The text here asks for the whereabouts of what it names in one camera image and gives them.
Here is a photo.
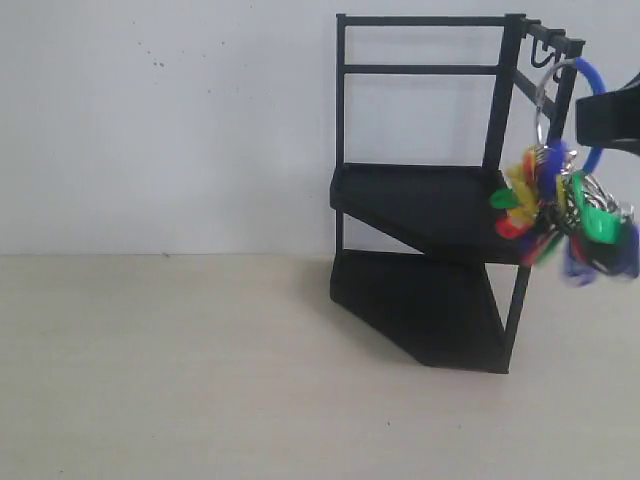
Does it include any colourful keychain bunch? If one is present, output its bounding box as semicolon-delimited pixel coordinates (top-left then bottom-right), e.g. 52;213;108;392
489;57;639;286

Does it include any black two-tier rack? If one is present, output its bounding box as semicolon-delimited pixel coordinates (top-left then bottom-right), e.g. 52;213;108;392
329;13;584;374

